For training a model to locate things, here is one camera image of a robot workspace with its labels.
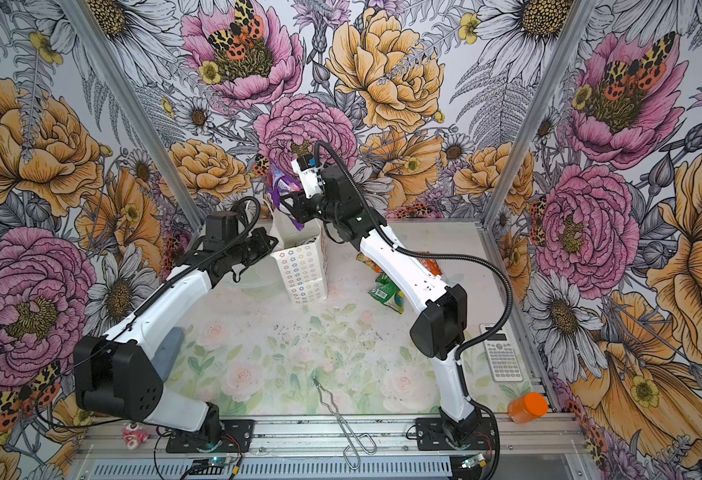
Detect white printed paper bag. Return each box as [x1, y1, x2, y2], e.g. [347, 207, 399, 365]
[270, 211, 328, 305]

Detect purple pink cherry candy bag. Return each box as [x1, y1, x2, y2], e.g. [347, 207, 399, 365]
[267, 163, 305, 231]

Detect small green snack packet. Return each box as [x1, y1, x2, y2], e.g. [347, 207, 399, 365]
[368, 273, 406, 314]

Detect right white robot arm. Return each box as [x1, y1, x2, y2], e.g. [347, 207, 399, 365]
[285, 159, 482, 448]

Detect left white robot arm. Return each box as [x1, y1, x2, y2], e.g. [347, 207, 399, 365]
[73, 227, 278, 447]

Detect orange red snack bag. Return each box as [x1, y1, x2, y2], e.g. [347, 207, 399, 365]
[419, 258, 443, 276]

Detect clear plastic round lid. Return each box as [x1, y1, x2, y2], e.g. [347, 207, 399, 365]
[232, 267, 280, 295]

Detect orange snack packet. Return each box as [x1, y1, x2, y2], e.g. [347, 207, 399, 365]
[356, 253, 383, 274]

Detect grey blue oval stone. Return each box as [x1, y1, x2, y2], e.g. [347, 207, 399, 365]
[151, 327, 185, 382]

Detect pink white small toy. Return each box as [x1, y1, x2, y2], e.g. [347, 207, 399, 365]
[122, 423, 150, 450]

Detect white calculator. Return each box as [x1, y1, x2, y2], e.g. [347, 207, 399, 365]
[482, 329, 524, 383]

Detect orange plastic bottle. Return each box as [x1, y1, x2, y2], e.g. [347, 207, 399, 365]
[507, 392, 549, 423]

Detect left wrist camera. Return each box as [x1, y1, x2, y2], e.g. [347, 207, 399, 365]
[203, 211, 240, 251]

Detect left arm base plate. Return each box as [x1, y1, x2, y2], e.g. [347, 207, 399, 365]
[165, 419, 255, 454]

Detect right black corrugated cable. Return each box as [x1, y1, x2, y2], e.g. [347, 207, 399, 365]
[313, 140, 515, 361]

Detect metal wire tongs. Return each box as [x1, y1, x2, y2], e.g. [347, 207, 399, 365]
[313, 377, 378, 471]

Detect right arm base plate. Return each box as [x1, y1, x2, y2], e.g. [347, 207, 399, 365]
[413, 417, 499, 452]

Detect aluminium front rail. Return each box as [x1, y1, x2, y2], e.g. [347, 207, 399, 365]
[78, 413, 587, 458]

